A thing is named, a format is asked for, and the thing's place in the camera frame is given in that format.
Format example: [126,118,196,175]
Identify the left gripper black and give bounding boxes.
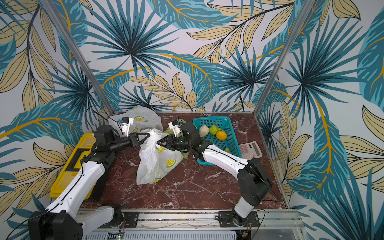
[108,131,150,153]

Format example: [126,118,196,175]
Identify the green avocado print plastic bag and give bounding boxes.
[162,119,189,159]

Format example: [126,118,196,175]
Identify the white lemon print bag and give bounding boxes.
[136,129,184,185]

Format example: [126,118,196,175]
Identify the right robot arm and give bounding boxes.
[157,123,273,227]

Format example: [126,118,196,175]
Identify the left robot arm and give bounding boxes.
[28,125,150,240]

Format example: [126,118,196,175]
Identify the white lemon print plastic bags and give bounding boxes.
[109,106,163,133]

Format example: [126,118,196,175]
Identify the white pear front left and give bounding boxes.
[199,125,210,138]

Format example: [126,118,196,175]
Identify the yellow plastic toolbox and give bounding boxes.
[50,133,96,199]

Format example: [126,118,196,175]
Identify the orange fruit in basket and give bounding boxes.
[215,131,228,141]

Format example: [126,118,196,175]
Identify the teal plastic basket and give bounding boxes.
[193,117,242,158]

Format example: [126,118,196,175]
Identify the white calculator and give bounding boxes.
[239,141,263,160]

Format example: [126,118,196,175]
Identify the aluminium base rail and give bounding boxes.
[43,208,310,240]

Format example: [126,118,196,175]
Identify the left metal corner post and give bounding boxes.
[41,0,114,114]

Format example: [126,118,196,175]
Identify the metal corner post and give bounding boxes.
[41,0,114,114]
[254,1,315,117]

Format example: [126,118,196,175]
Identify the right metal corner post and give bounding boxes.
[254,1,315,117]

